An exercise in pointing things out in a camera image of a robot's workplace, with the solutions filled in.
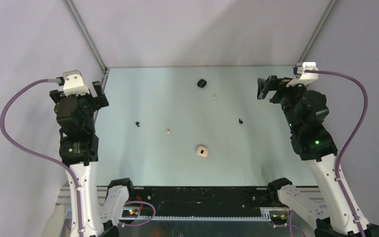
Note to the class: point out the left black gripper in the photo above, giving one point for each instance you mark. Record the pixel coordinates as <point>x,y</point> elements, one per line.
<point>97,101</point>

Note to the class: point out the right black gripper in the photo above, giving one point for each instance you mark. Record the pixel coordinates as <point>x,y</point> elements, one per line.
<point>273,83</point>

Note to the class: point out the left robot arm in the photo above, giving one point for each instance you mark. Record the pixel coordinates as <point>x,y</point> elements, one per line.
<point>75,107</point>

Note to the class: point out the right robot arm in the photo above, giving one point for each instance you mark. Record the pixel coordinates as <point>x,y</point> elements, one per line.
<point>305,111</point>

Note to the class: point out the black earbud charging case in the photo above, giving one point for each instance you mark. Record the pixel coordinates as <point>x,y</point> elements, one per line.
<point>201,83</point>

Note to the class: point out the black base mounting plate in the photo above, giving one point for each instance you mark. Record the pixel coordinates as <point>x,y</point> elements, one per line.
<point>208,202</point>

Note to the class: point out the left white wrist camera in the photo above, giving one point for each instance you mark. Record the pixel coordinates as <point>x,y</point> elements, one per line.
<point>74,84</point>

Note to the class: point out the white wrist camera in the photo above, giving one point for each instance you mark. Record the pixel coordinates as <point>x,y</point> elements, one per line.
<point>304,74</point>
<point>74,84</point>

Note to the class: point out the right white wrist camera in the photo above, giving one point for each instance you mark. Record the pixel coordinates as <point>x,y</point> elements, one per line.
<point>304,74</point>

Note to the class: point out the left aluminium frame post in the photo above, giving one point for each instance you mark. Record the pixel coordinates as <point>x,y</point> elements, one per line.
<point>85,34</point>

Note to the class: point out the aluminium frame post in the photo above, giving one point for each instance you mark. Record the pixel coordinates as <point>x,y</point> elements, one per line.
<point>85,34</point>
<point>318,30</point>

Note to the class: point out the right aluminium frame post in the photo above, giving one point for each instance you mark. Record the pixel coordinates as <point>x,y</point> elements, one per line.
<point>318,30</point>

